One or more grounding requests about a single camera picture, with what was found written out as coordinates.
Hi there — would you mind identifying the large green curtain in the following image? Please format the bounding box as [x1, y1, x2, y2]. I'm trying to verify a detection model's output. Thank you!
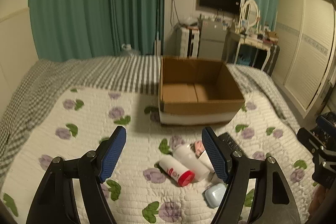
[29, 0, 164, 61]

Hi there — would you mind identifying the grey checked bedsheet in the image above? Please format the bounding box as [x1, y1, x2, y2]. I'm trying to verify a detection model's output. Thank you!
[1, 56, 307, 180]

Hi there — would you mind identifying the white tube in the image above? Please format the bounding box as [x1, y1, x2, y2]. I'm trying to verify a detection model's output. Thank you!
[198, 151, 215, 173]

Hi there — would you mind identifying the white bottle with loop lid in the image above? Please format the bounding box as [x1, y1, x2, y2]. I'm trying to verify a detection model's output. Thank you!
[173, 144, 210, 182]

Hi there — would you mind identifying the white suitcase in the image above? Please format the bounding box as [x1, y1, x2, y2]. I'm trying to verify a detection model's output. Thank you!
[176, 27, 200, 58]

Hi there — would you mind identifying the black remote control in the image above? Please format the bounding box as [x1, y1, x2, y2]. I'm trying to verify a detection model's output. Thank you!
[218, 132, 242, 153]

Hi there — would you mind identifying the oval white vanity mirror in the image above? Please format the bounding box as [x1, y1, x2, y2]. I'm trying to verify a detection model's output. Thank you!
[239, 0, 260, 30]

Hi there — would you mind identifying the light blue earbuds case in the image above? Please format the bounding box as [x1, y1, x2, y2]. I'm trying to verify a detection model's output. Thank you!
[204, 183, 227, 208]

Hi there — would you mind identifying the blue basket under table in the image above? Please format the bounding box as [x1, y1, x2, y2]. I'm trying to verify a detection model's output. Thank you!
[236, 54, 251, 66]

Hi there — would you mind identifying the open cardboard box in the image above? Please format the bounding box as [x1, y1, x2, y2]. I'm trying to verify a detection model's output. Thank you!
[158, 56, 245, 126]

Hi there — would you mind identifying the grey mini fridge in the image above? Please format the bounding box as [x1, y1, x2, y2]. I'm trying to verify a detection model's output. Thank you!
[198, 20, 227, 60]

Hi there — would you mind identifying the clear plastic water jug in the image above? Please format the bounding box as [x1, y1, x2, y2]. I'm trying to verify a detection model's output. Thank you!
[121, 44, 141, 57]

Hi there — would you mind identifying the pink red card box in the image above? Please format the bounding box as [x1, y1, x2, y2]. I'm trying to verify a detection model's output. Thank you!
[194, 140, 205, 157]

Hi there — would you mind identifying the white louvred wardrobe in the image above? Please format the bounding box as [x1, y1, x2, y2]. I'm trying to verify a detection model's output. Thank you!
[272, 0, 335, 118]

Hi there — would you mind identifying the floral white quilt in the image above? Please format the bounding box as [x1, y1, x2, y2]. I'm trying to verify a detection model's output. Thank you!
[1, 88, 316, 223]

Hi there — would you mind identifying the white bottle red cap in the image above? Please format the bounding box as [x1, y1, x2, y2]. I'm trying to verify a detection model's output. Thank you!
[159, 155, 195, 187]

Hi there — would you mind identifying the white dressing table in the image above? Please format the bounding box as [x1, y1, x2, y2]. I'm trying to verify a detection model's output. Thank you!
[222, 30, 280, 76]

